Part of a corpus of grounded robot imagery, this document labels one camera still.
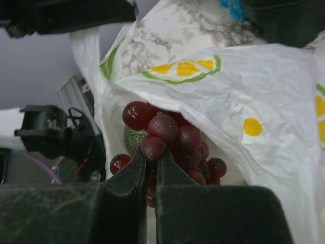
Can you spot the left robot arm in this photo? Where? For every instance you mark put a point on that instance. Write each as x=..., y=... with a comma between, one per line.
x=47, y=134

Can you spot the green fake melon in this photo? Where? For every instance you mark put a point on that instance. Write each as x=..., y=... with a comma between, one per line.
x=132, y=138

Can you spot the white plastic bag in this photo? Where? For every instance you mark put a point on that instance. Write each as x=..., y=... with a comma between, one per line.
x=262, y=105

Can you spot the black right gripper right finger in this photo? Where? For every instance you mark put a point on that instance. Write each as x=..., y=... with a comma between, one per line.
x=187, y=212

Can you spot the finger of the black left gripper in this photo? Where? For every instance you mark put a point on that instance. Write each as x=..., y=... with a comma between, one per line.
x=49, y=17

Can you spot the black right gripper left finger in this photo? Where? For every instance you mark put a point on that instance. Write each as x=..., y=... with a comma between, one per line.
x=113, y=211

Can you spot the dark red fake grapes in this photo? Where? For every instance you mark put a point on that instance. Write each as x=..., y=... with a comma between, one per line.
x=172, y=142

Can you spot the black toolbox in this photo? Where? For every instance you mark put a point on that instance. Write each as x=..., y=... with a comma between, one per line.
x=292, y=23

